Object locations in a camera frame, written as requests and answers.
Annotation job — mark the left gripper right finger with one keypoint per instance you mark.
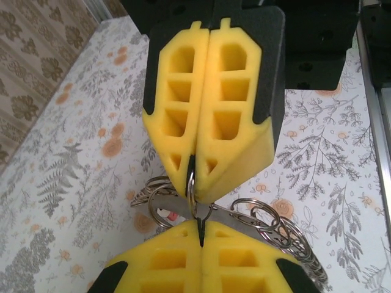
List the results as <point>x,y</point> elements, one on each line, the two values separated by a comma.
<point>244,268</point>

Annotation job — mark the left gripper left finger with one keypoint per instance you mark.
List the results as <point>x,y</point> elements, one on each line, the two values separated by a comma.
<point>159,268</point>

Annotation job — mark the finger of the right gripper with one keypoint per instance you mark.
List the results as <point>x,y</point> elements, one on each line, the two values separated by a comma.
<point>244,146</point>
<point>162,100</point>

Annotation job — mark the metal key holder with rings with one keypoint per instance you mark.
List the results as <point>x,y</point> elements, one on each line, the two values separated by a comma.
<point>232,218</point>

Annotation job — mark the red key tag white label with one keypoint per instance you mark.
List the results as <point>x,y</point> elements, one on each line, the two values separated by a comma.
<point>171,216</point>

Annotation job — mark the floral patterned table cover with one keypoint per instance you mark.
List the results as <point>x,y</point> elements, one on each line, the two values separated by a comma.
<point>91,122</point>

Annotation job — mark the aluminium front rail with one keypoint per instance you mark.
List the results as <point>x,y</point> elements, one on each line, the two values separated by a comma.
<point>382,122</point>

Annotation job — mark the aluminium right corner post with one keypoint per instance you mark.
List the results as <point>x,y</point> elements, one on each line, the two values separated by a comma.
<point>104,9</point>

